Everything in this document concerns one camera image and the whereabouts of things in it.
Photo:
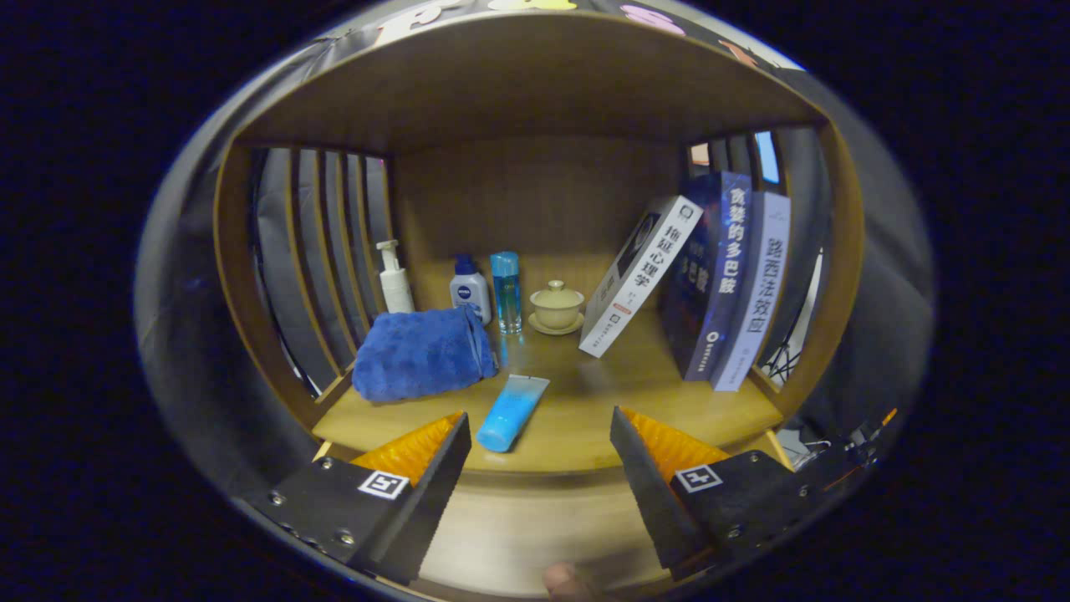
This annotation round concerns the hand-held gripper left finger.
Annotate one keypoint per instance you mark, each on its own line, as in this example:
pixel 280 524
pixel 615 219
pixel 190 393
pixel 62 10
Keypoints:
pixel 426 510

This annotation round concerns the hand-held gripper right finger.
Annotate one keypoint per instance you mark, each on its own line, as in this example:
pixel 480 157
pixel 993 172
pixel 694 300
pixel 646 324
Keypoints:
pixel 648 502

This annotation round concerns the blue tube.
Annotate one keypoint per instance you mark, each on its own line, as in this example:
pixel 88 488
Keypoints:
pixel 510 414

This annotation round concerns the wooden countertop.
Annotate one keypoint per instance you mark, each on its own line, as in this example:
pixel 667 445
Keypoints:
pixel 577 401

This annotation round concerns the wooden cabinet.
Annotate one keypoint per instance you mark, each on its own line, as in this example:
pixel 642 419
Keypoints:
pixel 535 192

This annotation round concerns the blue folded towel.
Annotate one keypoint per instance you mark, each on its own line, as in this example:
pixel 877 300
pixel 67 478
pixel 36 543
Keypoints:
pixel 418 355

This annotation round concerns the black tripod stand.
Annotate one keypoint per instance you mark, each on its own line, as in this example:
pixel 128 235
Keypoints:
pixel 782 364

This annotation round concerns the beige lidded teacup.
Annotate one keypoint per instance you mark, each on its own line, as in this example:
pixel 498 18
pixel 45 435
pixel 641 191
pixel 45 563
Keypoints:
pixel 557 308

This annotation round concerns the black orange clamp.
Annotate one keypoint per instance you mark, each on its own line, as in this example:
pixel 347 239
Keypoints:
pixel 861 443

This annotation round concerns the white bottle blue cap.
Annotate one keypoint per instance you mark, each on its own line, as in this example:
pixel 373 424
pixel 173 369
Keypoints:
pixel 470 293

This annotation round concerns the white pump bottle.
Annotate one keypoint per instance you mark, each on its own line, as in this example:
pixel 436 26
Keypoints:
pixel 397 288

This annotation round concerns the white book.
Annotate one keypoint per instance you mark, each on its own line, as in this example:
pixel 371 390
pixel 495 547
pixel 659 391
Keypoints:
pixel 644 272

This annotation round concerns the clear blue bottle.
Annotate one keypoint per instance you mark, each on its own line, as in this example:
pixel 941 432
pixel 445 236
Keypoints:
pixel 506 293

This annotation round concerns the dark blue book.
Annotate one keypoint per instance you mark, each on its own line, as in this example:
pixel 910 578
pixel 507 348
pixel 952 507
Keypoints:
pixel 710 276

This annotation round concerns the light purple book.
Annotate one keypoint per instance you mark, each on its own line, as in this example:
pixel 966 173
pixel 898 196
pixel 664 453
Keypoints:
pixel 756 293

